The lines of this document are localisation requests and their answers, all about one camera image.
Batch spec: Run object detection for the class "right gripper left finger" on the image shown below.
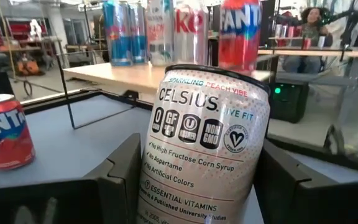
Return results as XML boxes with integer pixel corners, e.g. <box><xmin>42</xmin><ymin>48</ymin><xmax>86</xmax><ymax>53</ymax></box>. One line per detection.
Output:
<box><xmin>0</xmin><ymin>133</ymin><xmax>142</xmax><ymax>224</ymax></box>

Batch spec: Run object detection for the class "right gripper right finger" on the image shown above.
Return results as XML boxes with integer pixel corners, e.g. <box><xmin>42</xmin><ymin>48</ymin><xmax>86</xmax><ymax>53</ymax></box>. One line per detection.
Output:
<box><xmin>253</xmin><ymin>139</ymin><xmax>358</xmax><ymax>224</ymax></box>

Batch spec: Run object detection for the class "blue silver Red Bull can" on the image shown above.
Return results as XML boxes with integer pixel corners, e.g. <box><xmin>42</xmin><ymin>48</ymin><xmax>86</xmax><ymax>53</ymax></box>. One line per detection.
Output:
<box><xmin>128</xmin><ymin>2</ymin><xmax>149</xmax><ymax>65</ymax></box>
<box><xmin>103</xmin><ymin>0</ymin><xmax>133</xmax><ymax>67</ymax></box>

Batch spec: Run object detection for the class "red Fanta strawberry can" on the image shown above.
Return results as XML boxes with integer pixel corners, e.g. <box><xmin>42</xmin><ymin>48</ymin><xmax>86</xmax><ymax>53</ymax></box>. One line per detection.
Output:
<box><xmin>0</xmin><ymin>93</ymin><xmax>36</xmax><ymax>171</ymax></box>
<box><xmin>218</xmin><ymin>0</ymin><xmax>263</xmax><ymax>73</ymax></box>

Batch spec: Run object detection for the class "silver Diet Coke can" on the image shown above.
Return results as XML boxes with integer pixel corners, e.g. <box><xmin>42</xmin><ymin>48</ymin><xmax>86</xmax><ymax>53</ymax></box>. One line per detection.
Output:
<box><xmin>173</xmin><ymin>0</ymin><xmax>210</xmax><ymax>66</ymax></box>

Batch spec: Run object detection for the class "blue-grey table mat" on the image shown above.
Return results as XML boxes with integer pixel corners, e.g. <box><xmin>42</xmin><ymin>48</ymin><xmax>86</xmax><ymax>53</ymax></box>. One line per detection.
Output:
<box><xmin>0</xmin><ymin>93</ymin><xmax>358</xmax><ymax>224</ymax></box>

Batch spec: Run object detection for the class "black computer box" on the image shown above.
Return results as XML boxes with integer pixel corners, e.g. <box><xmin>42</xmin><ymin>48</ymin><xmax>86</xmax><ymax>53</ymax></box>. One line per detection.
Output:
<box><xmin>268</xmin><ymin>79</ymin><xmax>310</xmax><ymax>124</ymax></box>

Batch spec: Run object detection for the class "long wooden table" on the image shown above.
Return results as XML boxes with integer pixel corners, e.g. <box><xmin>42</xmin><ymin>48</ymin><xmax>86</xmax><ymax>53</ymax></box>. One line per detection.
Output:
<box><xmin>257</xmin><ymin>45</ymin><xmax>358</xmax><ymax>82</ymax></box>

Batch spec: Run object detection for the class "person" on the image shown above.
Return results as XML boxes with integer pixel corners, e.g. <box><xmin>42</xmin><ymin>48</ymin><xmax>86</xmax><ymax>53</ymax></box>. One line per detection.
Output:
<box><xmin>281</xmin><ymin>6</ymin><xmax>334</xmax><ymax>75</ymax></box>

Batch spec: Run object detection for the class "wooden shelf black metal frame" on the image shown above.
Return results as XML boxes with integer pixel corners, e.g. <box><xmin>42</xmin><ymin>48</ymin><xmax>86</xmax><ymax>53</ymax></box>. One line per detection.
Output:
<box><xmin>55</xmin><ymin>48</ymin><xmax>275</xmax><ymax>130</ymax></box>

